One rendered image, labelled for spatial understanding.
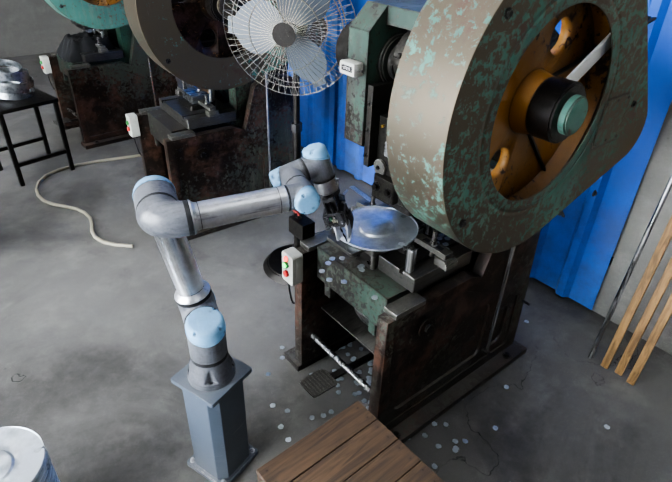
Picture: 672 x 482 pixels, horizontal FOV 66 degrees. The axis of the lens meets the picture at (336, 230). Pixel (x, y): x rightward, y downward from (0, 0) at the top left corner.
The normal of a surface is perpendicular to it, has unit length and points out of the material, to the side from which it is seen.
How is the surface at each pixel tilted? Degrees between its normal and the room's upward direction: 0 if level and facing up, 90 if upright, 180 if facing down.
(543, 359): 0
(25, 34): 90
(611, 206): 90
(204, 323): 7
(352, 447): 0
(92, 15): 90
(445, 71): 70
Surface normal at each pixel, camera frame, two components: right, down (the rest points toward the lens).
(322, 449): 0.04, -0.85
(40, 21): 0.62, 0.43
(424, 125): -0.78, 0.24
